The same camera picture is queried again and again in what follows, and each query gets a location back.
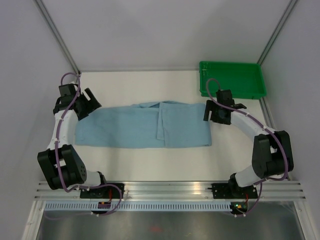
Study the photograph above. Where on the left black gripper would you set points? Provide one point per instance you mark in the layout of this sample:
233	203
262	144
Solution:
92	105

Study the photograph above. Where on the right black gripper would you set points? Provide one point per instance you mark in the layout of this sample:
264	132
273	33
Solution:
211	105

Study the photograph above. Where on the green plastic tray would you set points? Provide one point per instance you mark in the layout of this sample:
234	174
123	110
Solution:
245	80

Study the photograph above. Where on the light blue trousers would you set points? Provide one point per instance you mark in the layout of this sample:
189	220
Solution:
165	124

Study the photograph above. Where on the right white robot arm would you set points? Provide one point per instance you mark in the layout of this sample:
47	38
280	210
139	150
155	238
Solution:
272	157

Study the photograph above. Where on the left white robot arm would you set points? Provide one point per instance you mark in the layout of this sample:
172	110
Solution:
61	165

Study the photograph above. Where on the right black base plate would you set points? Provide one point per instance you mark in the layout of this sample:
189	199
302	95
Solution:
226	191

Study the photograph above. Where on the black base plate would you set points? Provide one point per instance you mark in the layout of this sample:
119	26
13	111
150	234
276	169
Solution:
226	191
107	192

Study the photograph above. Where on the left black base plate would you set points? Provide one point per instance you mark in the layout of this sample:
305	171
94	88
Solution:
107	192

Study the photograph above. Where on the left aluminium frame post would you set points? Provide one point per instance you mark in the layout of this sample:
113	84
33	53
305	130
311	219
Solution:
56	34

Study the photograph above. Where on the aluminium frame post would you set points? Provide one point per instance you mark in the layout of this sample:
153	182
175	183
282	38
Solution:
277	30
56	34

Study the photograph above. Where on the white slotted cable duct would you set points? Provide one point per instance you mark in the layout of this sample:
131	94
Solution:
142	206

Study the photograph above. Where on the aluminium mounting rail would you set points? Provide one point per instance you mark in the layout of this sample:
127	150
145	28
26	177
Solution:
187	191

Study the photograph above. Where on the right aluminium frame post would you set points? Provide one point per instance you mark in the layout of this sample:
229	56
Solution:
277	30

